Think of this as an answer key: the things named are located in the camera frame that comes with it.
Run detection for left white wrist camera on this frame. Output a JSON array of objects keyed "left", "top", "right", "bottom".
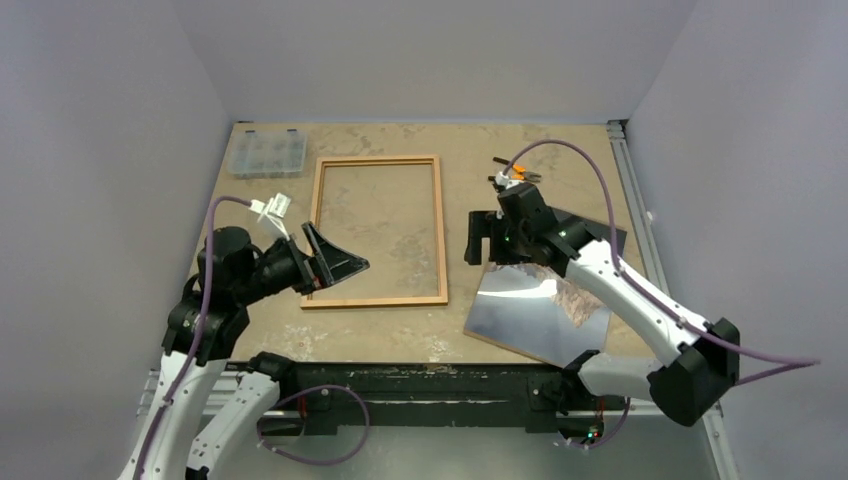
[{"left": 249, "top": 193, "right": 291, "bottom": 240}]

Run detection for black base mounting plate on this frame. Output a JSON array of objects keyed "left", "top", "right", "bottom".
[{"left": 263, "top": 361, "right": 625, "bottom": 437}]

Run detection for orange black pliers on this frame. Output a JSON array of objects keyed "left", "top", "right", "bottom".
[{"left": 492, "top": 157, "right": 542, "bottom": 183}]

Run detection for wooden picture frame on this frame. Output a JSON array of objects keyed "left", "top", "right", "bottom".
[{"left": 301, "top": 154, "right": 449, "bottom": 310}]

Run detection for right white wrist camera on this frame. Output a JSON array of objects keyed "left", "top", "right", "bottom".
[{"left": 488, "top": 171, "right": 522, "bottom": 194}]

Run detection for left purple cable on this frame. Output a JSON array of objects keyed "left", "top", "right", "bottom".
[{"left": 132, "top": 195, "right": 372, "bottom": 480}]

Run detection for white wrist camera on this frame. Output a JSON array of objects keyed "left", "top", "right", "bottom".
[
  {"left": 488, "top": 171, "right": 522, "bottom": 194},
  {"left": 249, "top": 193, "right": 291, "bottom": 240}
]

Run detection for clear plastic organizer box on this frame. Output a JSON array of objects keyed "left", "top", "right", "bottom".
[{"left": 225, "top": 129, "right": 308, "bottom": 179}]

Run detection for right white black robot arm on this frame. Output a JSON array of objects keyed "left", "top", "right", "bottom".
[{"left": 464, "top": 183, "right": 740, "bottom": 426}]

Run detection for aluminium rail frame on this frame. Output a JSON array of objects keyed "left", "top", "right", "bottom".
[{"left": 135, "top": 119, "right": 740, "bottom": 480}]

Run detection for landscape photo print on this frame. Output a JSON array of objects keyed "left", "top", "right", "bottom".
[{"left": 463, "top": 262, "right": 612, "bottom": 367}]

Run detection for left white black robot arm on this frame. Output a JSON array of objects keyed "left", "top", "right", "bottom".
[{"left": 120, "top": 222, "right": 370, "bottom": 479}]

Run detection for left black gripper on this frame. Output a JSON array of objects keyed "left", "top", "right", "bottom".
[{"left": 235, "top": 219, "right": 368, "bottom": 304}]

